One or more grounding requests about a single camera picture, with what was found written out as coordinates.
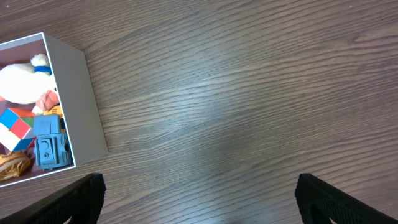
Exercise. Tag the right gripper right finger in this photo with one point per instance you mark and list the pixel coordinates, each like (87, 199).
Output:
(322, 203)

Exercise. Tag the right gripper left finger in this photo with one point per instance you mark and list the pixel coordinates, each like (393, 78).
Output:
(79, 202)

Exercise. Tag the yellow grey toy truck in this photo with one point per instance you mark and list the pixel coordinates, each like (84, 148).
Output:
(51, 147)

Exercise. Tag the yellow round gear toy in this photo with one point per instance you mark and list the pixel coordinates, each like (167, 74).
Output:
(13, 164)

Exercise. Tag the colourful puzzle cube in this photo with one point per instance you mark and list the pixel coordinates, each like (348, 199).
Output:
(17, 129)

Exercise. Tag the plush duck toy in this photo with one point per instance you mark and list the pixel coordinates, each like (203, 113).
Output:
(30, 83)

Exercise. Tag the white box pink interior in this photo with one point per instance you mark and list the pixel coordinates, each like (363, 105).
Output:
(76, 95)

